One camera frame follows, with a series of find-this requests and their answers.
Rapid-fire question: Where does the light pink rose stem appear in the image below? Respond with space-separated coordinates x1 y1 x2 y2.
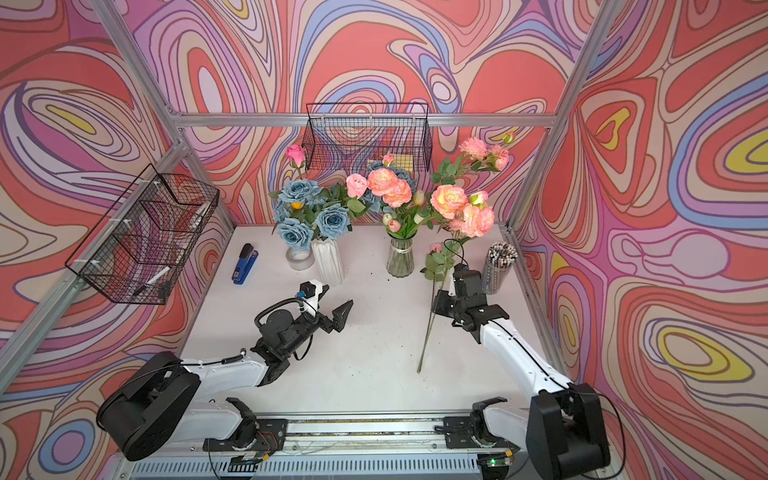
416 244 445 374

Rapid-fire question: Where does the white ribbed ceramic vase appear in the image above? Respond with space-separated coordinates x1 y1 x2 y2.
311 239 345 287

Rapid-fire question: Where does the pink peach rose spray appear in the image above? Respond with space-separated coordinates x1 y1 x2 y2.
416 203 497 374

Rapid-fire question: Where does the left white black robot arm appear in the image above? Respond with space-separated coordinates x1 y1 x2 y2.
96 297 354 461

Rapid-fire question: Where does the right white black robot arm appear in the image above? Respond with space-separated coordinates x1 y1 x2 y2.
431 266 611 479

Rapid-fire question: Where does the clear glass vase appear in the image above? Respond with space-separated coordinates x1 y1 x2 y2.
386 237 414 278

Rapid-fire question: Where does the metal mesh pencil cup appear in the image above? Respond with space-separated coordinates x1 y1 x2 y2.
481 242 518 295

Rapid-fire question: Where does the clear tape roll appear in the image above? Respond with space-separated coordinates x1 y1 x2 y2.
286 248 315 271

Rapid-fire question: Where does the blue black stapler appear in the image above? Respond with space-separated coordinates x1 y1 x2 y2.
232 243 259 285

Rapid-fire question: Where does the blue rose bouquet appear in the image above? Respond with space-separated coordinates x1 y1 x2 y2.
269 179 383 251

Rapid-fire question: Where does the white marker in basket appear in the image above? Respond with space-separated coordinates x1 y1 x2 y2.
132 266 170 297

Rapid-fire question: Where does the peach rose bouquet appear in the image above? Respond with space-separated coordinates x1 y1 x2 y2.
365 132 514 239

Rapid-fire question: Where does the yellow sponge in basket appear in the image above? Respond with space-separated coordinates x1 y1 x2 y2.
390 154 415 174

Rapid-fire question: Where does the magenta rose bud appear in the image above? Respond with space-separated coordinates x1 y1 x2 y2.
285 144 306 176

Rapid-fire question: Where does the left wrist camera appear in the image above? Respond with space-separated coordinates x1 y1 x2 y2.
296 280 330 315

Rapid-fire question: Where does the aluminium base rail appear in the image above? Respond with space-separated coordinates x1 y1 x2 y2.
101 410 619 480

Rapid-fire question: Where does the left black wire basket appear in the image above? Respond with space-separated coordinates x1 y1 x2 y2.
65 165 220 305

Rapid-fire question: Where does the black wire basket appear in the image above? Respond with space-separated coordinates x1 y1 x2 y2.
302 100 433 174
65 165 220 305

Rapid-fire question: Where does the back black wire basket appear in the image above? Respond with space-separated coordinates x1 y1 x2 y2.
302 100 433 174

